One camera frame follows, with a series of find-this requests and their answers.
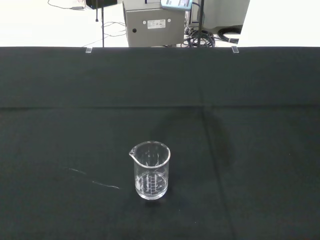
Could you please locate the black stand pole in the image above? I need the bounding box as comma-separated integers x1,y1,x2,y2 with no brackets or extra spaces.
196,0,205,48

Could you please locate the pale grey appliance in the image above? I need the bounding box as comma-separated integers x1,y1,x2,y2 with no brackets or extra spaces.
186,0,251,29

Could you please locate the thin grey floor cable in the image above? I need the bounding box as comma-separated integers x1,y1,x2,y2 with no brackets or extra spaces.
46,0,86,11

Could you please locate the teal tablet device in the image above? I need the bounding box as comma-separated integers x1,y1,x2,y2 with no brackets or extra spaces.
159,0,194,12

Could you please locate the black box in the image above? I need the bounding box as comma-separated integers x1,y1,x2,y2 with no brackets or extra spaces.
85,0,118,10

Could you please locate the coiled black hose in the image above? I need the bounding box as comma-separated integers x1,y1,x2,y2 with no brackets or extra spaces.
216,27,242,45

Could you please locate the thin black tripod pole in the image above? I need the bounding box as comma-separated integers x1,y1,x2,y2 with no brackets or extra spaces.
100,0,106,48

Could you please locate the grey metal cabinet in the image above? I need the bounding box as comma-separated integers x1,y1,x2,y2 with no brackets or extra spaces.
122,0,187,48

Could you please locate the tangled dark cable bundle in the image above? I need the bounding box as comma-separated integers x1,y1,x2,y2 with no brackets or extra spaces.
183,24,216,48

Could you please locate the black bench cloth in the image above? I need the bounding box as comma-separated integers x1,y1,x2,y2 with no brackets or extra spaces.
0,46,320,240

